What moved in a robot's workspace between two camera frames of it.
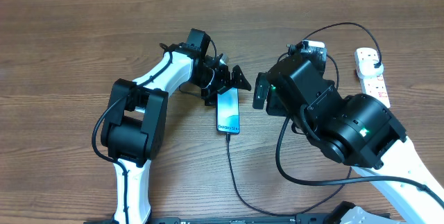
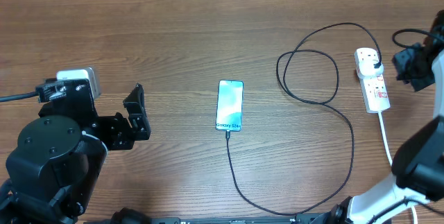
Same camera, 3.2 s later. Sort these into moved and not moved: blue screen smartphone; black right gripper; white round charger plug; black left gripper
Moved: black right gripper; black left gripper
Not moved: white round charger plug; blue screen smartphone
